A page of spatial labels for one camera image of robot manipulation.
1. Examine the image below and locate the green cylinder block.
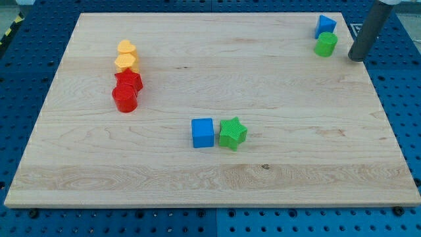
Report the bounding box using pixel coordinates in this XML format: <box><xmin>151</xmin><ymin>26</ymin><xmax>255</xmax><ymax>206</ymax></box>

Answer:
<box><xmin>314</xmin><ymin>32</ymin><xmax>338</xmax><ymax>57</ymax></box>

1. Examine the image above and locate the blue triangle block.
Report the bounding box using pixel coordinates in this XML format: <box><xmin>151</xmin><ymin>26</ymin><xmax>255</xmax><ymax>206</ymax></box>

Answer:
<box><xmin>314</xmin><ymin>14</ymin><xmax>337</xmax><ymax>39</ymax></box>

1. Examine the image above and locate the blue cube block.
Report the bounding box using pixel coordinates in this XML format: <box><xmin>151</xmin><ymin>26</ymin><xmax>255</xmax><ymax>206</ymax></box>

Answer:
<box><xmin>191</xmin><ymin>118</ymin><xmax>214</xmax><ymax>148</ymax></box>

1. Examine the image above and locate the green star block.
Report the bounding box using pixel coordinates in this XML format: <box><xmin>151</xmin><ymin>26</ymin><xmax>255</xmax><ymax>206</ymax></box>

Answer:
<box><xmin>219</xmin><ymin>117</ymin><xmax>248</xmax><ymax>151</ymax></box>

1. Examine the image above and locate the wooden board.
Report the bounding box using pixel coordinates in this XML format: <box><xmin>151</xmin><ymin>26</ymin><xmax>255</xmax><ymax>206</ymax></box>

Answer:
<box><xmin>5</xmin><ymin>13</ymin><xmax>420</xmax><ymax>209</ymax></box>

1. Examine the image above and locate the red cylinder block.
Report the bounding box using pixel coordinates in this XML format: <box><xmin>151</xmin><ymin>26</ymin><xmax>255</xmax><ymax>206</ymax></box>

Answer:
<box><xmin>112</xmin><ymin>84</ymin><xmax>137</xmax><ymax>113</ymax></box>

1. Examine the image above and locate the red star block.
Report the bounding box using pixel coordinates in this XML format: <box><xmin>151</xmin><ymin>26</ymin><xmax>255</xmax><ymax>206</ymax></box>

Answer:
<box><xmin>114</xmin><ymin>68</ymin><xmax>143</xmax><ymax>94</ymax></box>

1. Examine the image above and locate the yellow hexagon block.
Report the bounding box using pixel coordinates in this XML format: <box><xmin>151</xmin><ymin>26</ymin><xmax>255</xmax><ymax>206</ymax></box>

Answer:
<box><xmin>114</xmin><ymin>53</ymin><xmax>139</xmax><ymax>73</ymax></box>

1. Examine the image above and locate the yellow heart block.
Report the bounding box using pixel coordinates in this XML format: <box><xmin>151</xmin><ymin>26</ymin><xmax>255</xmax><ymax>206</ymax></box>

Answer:
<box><xmin>117</xmin><ymin>39</ymin><xmax>137</xmax><ymax>57</ymax></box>

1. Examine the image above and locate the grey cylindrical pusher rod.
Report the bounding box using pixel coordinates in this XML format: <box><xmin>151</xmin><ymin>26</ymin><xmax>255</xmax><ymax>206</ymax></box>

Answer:
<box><xmin>348</xmin><ymin>0</ymin><xmax>400</xmax><ymax>62</ymax></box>

